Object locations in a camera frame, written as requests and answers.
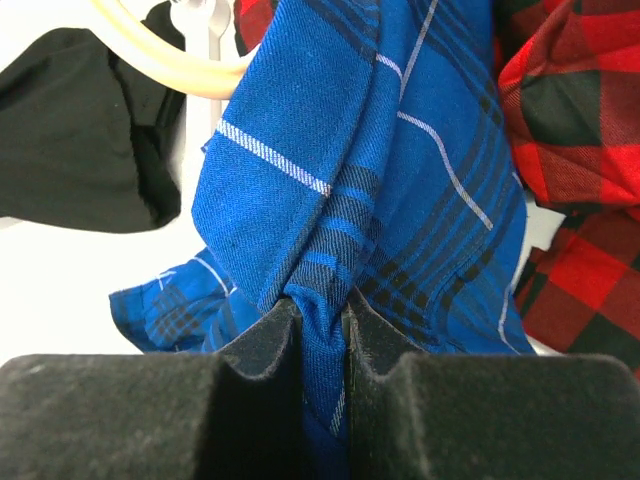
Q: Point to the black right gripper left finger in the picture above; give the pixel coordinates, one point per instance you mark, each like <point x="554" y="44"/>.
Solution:
<point x="233" y="414"/>

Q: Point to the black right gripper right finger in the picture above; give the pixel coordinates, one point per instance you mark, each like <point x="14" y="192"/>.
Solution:
<point x="416" y="415"/>

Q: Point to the blue plaid shirt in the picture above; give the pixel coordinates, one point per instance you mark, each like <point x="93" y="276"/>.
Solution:
<point x="364" y="149"/>

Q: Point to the beige plastic hanger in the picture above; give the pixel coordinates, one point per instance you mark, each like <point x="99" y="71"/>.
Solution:
<point x="121" y="32"/>

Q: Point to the red black plaid shirt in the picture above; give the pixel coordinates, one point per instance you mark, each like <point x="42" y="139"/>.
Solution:
<point x="567" y="78"/>

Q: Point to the black garment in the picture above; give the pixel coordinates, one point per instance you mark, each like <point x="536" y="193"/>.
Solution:
<point x="86" y="139"/>

